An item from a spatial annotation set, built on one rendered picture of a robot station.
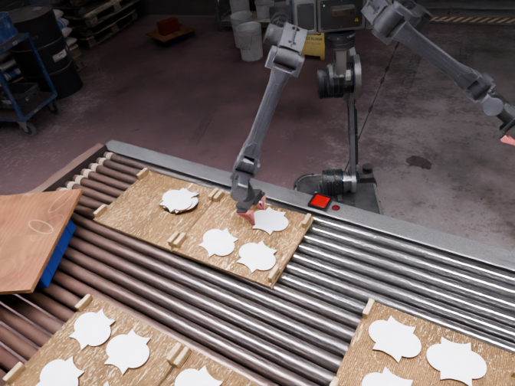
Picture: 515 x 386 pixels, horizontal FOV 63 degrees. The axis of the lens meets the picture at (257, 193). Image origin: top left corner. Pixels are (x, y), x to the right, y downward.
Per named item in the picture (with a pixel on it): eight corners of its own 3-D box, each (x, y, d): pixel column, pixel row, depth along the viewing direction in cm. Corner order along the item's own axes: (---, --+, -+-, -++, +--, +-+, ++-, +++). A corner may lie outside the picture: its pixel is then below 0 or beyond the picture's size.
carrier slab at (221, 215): (223, 194, 179) (222, 191, 177) (313, 220, 161) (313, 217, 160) (173, 252, 157) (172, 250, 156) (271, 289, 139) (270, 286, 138)
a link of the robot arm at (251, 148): (303, 55, 137) (271, 44, 135) (305, 58, 132) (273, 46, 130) (257, 171, 154) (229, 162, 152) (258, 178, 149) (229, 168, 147)
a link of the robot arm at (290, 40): (315, 28, 130) (285, 16, 128) (299, 72, 133) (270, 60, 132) (292, 32, 172) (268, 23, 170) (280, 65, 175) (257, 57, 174)
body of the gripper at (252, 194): (264, 192, 160) (256, 177, 156) (250, 210, 153) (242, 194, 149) (250, 192, 163) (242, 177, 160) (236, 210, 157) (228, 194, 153)
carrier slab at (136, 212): (149, 172, 197) (148, 170, 196) (222, 194, 179) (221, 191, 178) (93, 222, 175) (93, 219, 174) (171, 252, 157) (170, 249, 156)
